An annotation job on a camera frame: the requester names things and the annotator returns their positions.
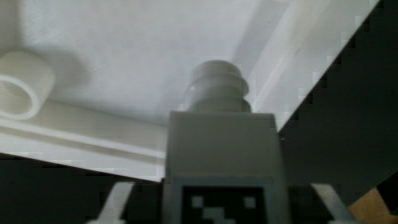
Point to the white square tabletop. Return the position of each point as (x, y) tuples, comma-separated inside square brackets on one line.
[(123, 46)]

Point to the white leg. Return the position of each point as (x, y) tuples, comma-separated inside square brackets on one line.
[(224, 183)]

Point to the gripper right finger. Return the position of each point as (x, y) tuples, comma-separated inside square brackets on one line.
[(334, 205)]

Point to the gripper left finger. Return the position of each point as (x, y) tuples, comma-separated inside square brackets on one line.
[(112, 209)]

